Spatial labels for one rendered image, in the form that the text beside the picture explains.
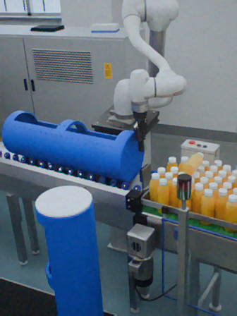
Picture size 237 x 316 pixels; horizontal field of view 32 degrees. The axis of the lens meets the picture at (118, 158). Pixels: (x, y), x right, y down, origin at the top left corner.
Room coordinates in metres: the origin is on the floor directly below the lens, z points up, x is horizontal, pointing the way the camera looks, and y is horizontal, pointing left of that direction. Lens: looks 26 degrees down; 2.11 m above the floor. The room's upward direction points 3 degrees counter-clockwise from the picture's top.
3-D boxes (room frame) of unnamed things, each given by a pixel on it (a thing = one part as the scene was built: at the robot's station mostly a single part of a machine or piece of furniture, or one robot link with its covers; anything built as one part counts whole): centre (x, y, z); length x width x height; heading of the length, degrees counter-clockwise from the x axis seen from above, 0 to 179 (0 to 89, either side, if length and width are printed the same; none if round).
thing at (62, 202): (1.75, 0.28, 1.03); 0.28 x 0.28 x 0.01
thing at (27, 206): (2.65, 0.70, 0.31); 0.06 x 0.06 x 0.63; 57
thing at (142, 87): (2.06, -0.14, 1.50); 0.13 x 0.11 x 0.16; 91
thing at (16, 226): (2.53, 0.78, 0.31); 0.06 x 0.06 x 0.63; 57
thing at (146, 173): (2.03, -0.14, 0.99); 0.10 x 0.02 x 0.12; 147
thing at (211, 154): (2.16, -0.47, 1.05); 0.20 x 0.10 x 0.10; 57
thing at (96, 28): (4.01, 0.05, 1.48); 0.24 x 0.12 x 0.08; 72
